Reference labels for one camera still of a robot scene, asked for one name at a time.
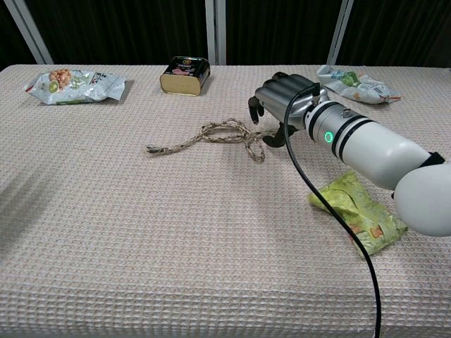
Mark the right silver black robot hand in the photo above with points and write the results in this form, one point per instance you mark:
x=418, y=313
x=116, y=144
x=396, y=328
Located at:
x=282, y=96

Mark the black curtain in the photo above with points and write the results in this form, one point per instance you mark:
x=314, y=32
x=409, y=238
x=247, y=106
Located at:
x=123, y=28

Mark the black gold luncheon meat can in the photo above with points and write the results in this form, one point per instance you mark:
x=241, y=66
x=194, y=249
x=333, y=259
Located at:
x=185, y=77

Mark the beige waffle tablecloth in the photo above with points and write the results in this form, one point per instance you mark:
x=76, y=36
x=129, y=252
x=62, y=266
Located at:
x=158, y=229

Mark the grey aluminium frame post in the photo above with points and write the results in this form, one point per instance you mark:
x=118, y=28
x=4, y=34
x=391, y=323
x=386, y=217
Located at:
x=339, y=31
x=215, y=31
x=30, y=31

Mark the white peanut snack bag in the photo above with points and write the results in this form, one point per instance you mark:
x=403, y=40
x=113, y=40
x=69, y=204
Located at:
x=75, y=86

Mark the crumpled white green snack bag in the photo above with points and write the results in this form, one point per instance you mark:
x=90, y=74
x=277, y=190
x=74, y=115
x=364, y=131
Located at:
x=356, y=86

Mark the yellow green snack bag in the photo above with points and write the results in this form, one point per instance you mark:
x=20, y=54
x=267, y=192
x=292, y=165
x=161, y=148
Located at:
x=366, y=214

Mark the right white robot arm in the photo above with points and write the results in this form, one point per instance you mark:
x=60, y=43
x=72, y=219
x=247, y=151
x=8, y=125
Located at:
x=370, y=146

